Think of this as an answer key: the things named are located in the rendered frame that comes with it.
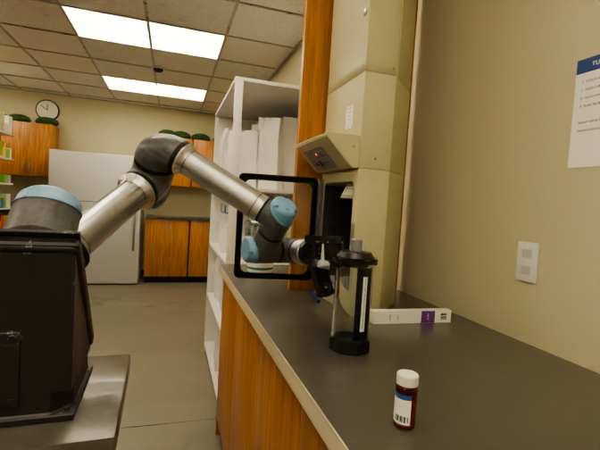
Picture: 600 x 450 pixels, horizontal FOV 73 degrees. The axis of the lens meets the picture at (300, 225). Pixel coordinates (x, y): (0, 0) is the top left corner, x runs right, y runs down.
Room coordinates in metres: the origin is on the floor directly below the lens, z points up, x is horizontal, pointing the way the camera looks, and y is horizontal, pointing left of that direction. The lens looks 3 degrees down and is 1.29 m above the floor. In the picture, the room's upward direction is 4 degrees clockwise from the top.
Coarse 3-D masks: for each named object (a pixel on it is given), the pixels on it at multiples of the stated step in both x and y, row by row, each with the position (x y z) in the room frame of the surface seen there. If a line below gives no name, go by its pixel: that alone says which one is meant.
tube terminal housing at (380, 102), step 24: (336, 96) 1.49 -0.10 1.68; (360, 96) 1.29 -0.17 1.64; (384, 96) 1.29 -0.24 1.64; (408, 96) 1.46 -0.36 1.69; (336, 120) 1.47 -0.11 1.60; (360, 120) 1.28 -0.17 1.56; (384, 120) 1.29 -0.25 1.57; (360, 144) 1.27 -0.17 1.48; (384, 144) 1.29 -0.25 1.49; (360, 168) 1.27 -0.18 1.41; (384, 168) 1.30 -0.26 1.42; (360, 192) 1.27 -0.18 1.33; (384, 192) 1.30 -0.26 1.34; (360, 216) 1.27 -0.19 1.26; (384, 216) 1.30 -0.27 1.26; (384, 240) 1.30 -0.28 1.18; (384, 264) 1.32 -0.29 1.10; (384, 288) 1.34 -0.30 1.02
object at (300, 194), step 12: (252, 180) 1.52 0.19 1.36; (264, 180) 1.52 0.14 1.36; (264, 192) 1.53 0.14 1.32; (276, 192) 1.53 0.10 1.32; (288, 192) 1.54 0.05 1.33; (300, 192) 1.55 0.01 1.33; (300, 204) 1.55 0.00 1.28; (300, 216) 1.55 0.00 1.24; (252, 228) 1.52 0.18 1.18; (300, 228) 1.55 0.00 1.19; (240, 264) 1.51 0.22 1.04; (252, 264) 1.52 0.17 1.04; (264, 264) 1.53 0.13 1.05; (276, 264) 1.53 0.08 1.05; (288, 264) 1.54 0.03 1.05
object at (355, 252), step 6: (354, 240) 0.96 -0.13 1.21; (360, 240) 0.96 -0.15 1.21; (354, 246) 0.96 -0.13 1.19; (360, 246) 0.96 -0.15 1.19; (342, 252) 0.95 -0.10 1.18; (348, 252) 0.94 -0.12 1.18; (354, 252) 0.95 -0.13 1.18; (360, 252) 0.95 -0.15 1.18; (366, 252) 0.96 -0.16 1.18; (348, 258) 0.93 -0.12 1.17; (354, 258) 0.92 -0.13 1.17; (360, 258) 0.92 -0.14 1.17; (366, 258) 0.93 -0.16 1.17; (372, 258) 0.94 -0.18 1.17
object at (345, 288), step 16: (336, 256) 0.95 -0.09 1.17; (336, 272) 0.96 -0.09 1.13; (352, 272) 0.92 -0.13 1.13; (336, 288) 0.95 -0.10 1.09; (352, 288) 0.92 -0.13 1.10; (336, 304) 0.95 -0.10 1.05; (352, 304) 0.92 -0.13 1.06; (336, 320) 0.94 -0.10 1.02; (352, 320) 0.92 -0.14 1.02; (336, 336) 0.94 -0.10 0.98; (352, 336) 0.92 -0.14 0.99; (368, 336) 0.95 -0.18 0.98
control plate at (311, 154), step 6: (312, 150) 1.42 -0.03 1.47; (318, 150) 1.38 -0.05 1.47; (306, 156) 1.51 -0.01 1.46; (312, 156) 1.46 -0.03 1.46; (318, 156) 1.42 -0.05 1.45; (324, 156) 1.37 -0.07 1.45; (312, 162) 1.51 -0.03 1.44; (318, 162) 1.46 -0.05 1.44; (330, 162) 1.37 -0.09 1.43; (318, 168) 1.51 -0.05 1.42; (324, 168) 1.45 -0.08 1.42
